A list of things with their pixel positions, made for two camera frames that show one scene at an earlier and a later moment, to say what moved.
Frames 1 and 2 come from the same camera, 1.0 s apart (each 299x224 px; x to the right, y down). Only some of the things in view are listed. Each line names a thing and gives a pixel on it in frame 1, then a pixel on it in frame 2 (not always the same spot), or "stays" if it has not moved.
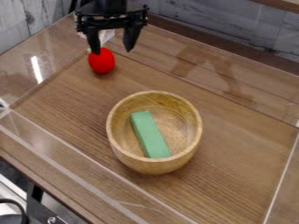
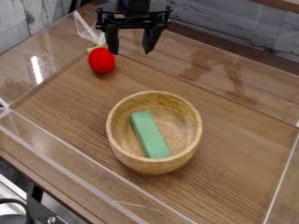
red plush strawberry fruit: [101, 62] stays
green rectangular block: [149, 135] stays
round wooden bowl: [153, 129] stays
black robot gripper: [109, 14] → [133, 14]
